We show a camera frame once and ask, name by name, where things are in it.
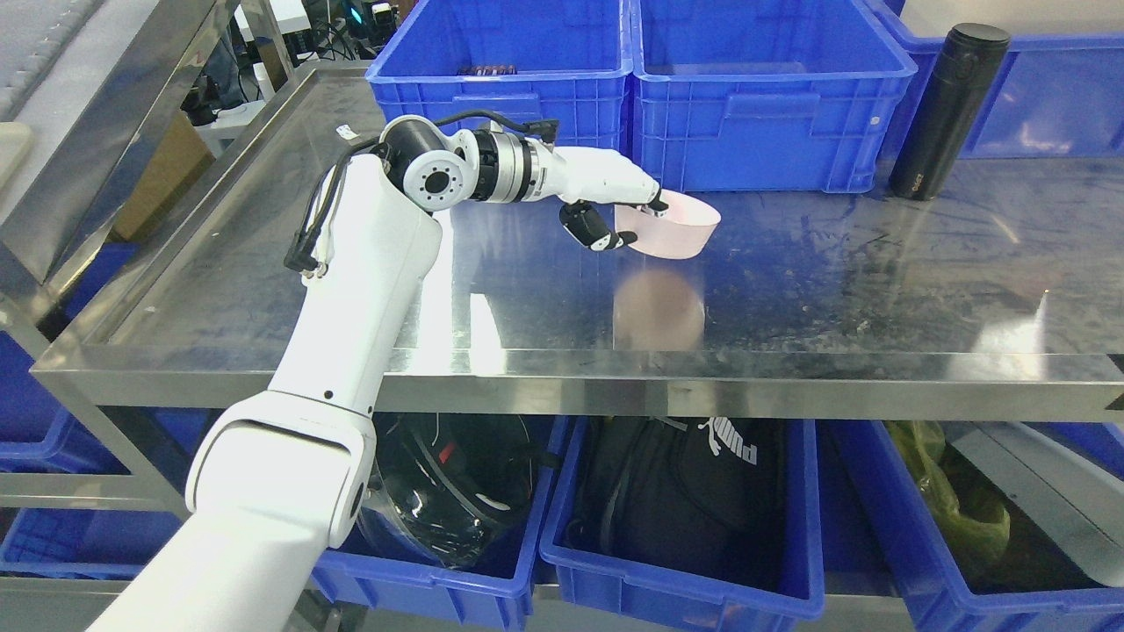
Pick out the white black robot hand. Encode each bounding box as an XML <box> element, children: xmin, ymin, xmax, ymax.
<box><xmin>523</xmin><ymin>147</ymin><xmax>669</xmax><ymax>252</ymax></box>

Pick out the pink ikea bowl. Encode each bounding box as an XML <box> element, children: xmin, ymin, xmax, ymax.
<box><xmin>613</xmin><ymin>190</ymin><xmax>722</xmax><ymax>260</ymax></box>

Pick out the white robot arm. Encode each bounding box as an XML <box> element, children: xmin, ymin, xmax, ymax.
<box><xmin>90</xmin><ymin>115</ymin><xmax>499</xmax><ymax>631</ymax></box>

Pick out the blue crate back middle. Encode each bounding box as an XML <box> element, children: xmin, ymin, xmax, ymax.
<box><xmin>629</xmin><ymin>1</ymin><xmax>917</xmax><ymax>193</ymax></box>

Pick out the blue crate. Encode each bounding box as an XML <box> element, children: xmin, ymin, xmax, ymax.
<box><xmin>868</xmin><ymin>1</ymin><xmax>1123</xmax><ymax>160</ymax></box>
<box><xmin>629</xmin><ymin>1</ymin><xmax>917</xmax><ymax>193</ymax></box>
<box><xmin>365</xmin><ymin>1</ymin><xmax>633</xmax><ymax>151</ymax></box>

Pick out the blue bin lower middle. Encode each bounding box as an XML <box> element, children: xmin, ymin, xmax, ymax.
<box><xmin>540</xmin><ymin>419</ymin><xmax>825</xmax><ymax>631</ymax></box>

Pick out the blue bin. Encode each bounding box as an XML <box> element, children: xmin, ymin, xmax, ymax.
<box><xmin>312</xmin><ymin>467</ymin><xmax>558</xmax><ymax>631</ymax></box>
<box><xmin>828</xmin><ymin>419</ymin><xmax>1123</xmax><ymax>631</ymax></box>
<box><xmin>540</xmin><ymin>419</ymin><xmax>825</xmax><ymax>631</ymax></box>
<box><xmin>1</xmin><ymin>334</ymin><xmax>181</xmax><ymax>580</ymax></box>

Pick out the steel shelf cart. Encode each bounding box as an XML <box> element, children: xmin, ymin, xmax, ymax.
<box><xmin>0</xmin><ymin>0</ymin><xmax>1124</xmax><ymax>632</ymax></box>

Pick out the blue crate back left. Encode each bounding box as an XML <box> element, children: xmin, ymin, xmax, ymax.
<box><xmin>365</xmin><ymin>1</ymin><xmax>633</xmax><ymax>151</ymax></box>

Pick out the white paper scrap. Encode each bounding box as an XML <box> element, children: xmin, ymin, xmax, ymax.
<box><xmin>335</xmin><ymin>125</ymin><xmax>360</xmax><ymax>143</ymax></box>

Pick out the black puma bag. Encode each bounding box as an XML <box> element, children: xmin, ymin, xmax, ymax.
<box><xmin>563</xmin><ymin>416</ymin><xmax>788</xmax><ymax>592</ymax></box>

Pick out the black thermos bottle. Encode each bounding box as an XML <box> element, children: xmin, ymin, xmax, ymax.
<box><xmin>889</xmin><ymin>22</ymin><xmax>1012</xmax><ymax>201</ymax></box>

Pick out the blue bin lower left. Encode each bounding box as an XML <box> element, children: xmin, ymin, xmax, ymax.
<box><xmin>312</xmin><ymin>467</ymin><xmax>558</xmax><ymax>631</ymax></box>

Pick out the blue crate back right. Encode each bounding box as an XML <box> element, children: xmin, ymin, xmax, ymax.
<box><xmin>868</xmin><ymin>1</ymin><xmax>1123</xmax><ymax>160</ymax></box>

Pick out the yellow green plastic bag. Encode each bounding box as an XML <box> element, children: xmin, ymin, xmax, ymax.
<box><xmin>883</xmin><ymin>419</ymin><xmax>1012</xmax><ymax>581</ymax></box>

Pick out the blue bin lower right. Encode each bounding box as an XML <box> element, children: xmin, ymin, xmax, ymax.
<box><xmin>828</xmin><ymin>419</ymin><xmax>1123</xmax><ymax>631</ymax></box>

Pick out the blue bin far left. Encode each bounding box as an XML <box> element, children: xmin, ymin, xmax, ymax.
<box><xmin>1</xmin><ymin>334</ymin><xmax>181</xmax><ymax>580</ymax></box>

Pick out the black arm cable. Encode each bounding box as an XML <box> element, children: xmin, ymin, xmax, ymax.
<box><xmin>285</xmin><ymin>109</ymin><xmax>560</xmax><ymax>273</ymax></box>

